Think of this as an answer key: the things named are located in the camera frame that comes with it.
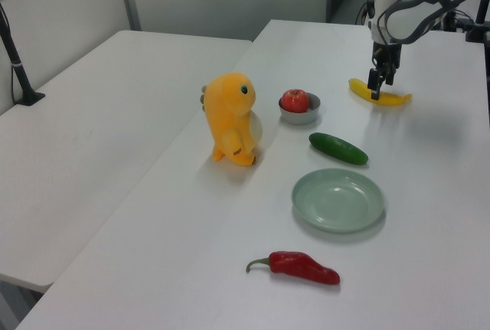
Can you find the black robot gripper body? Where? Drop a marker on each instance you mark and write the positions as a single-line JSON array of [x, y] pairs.
[[386, 56]]

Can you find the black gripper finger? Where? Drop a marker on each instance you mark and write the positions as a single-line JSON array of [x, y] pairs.
[[374, 85], [390, 76]]

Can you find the yellow banana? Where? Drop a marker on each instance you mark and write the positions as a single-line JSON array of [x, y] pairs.
[[394, 99]]

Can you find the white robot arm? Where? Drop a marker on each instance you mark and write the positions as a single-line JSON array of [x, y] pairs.
[[402, 4]]

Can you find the pale green plastic plate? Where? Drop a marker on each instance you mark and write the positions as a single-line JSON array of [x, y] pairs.
[[338, 200]]

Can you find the green cucumber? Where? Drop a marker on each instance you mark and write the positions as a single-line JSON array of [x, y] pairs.
[[338, 149]]

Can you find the grey small bowl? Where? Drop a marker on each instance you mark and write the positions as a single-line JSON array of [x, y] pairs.
[[300, 115]]

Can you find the red apple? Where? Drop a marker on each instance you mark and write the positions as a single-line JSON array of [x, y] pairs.
[[294, 100]]

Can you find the orange plush toy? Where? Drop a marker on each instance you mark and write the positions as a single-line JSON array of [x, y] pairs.
[[229, 115]]

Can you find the red chili pepper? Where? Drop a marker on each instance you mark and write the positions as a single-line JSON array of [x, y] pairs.
[[302, 267]]

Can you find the black table clamp bracket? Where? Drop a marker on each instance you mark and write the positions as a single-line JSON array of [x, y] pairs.
[[477, 31]]

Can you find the black camera stand pole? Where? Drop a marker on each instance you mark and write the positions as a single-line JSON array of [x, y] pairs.
[[17, 66]]

